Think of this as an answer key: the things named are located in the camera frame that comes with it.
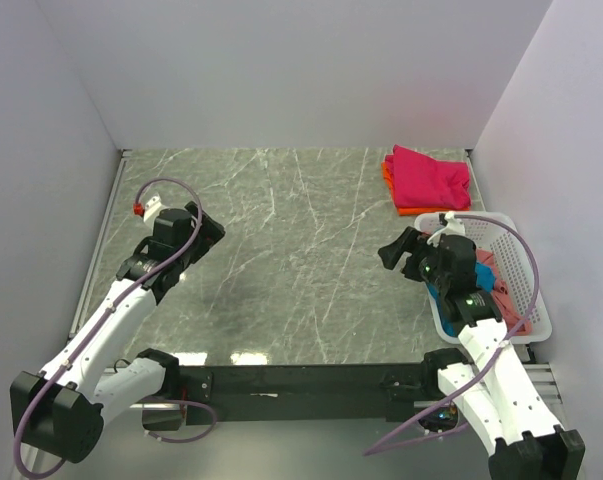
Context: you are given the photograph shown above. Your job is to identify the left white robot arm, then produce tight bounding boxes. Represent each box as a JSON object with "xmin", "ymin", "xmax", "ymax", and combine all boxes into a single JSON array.
[{"xmin": 10, "ymin": 201, "xmax": 225, "ymax": 463}]

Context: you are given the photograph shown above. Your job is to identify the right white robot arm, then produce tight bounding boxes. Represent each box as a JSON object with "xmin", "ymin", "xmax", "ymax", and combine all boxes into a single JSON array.
[{"xmin": 378, "ymin": 223, "xmax": 585, "ymax": 479}]

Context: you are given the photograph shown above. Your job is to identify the teal t shirt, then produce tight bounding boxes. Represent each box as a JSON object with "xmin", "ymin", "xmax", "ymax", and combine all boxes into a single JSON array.
[{"xmin": 437, "ymin": 262, "xmax": 501, "ymax": 337}]

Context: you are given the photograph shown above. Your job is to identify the white plastic laundry basket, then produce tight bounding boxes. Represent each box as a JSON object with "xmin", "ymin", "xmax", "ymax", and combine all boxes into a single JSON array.
[{"xmin": 414, "ymin": 212, "xmax": 552, "ymax": 345}]

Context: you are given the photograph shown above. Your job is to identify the orange folded t shirt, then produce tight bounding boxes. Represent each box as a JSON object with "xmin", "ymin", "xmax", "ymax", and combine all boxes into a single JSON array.
[{"xmin": 380, "ymin": 160, "xmax": 471, "ymax": 217}]

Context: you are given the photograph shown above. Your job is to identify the salmon pink t shirt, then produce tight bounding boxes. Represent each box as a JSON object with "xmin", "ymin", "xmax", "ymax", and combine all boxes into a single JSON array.
[{"xmin": 475, "ymin": 249, "xmax": 522, "ymax": 330}]

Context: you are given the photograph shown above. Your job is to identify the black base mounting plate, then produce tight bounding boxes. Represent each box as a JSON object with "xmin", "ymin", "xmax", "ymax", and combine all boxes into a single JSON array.
[{"xmin": 150, "ymin": 361, "xmax": 445, "ymax": 422}]

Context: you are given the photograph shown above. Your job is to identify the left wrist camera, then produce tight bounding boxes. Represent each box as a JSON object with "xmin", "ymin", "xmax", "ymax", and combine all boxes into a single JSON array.
[{"xmin": 133, "ymin": 195, "xmax": 167, "ymax": 226}]

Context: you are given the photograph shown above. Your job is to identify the aluminium rail frame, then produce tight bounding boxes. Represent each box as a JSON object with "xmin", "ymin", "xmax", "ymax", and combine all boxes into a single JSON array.
[{"xmin": 10, "ymin": 147, "xmax": 582, "ymax": 480}]

